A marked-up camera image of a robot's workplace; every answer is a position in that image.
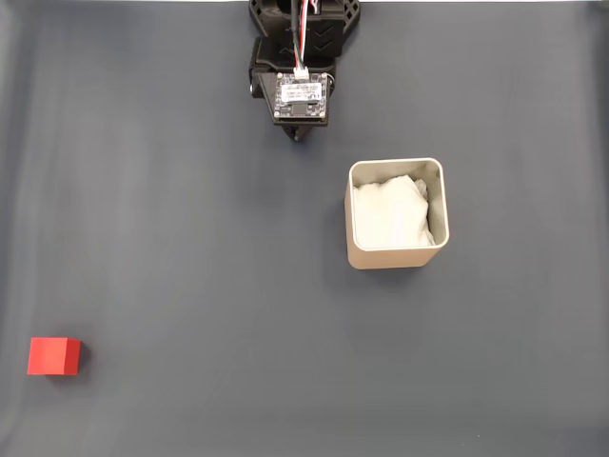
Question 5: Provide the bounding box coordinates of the red cube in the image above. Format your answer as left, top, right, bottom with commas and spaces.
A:
27, 336, 82, 377

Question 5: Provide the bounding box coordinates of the beige square box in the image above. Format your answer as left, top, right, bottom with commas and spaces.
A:
343, 157, 451, 271

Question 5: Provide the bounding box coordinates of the white crumpled cloth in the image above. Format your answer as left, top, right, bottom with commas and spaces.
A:
352, 173, 437, 249

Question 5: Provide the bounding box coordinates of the blue-grey table mat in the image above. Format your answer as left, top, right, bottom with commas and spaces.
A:
0, 2, 609, 457

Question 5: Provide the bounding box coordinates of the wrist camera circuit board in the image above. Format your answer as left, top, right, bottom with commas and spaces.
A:
276, 70, 330, 121

